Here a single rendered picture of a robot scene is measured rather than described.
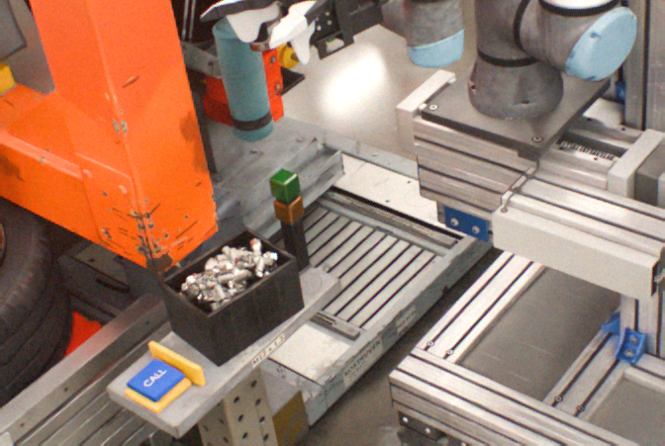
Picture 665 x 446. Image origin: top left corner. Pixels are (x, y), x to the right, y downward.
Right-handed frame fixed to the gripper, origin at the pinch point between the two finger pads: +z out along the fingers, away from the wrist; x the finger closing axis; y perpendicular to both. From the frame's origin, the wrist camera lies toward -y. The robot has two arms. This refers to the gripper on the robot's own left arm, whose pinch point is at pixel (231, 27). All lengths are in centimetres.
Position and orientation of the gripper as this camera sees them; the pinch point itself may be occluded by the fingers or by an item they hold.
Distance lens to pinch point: 143.5
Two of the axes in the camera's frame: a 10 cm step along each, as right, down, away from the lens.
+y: 2.0, 8.4, 5.0
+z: -7.8, 4.5, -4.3
